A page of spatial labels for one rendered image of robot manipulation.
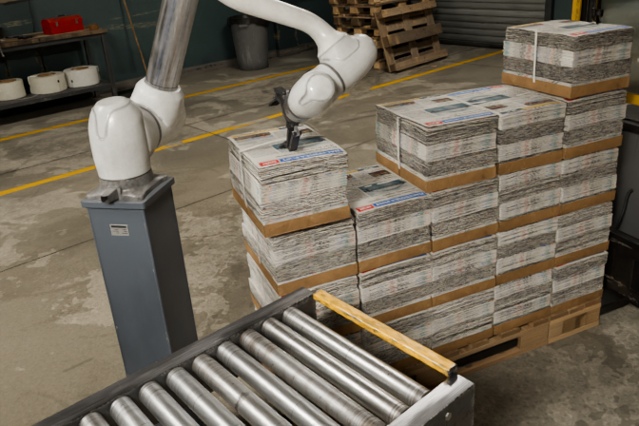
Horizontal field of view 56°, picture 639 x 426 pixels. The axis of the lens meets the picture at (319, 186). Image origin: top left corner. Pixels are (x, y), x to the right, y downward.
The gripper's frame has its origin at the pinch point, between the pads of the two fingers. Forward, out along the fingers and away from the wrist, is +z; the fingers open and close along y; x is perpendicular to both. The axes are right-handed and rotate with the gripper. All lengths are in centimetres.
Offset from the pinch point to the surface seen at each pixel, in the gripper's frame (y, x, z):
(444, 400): 73, -3, -70
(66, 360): 66, -85, 120
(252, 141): 1.7, -6.6, 11.6
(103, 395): 57, -65, -40
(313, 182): 20.7, 3.7, -7.7
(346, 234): 38.9, 14.6, 3.5
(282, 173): 16.5, -5.9, -10.7
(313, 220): 31.8, 2.4, -3.0
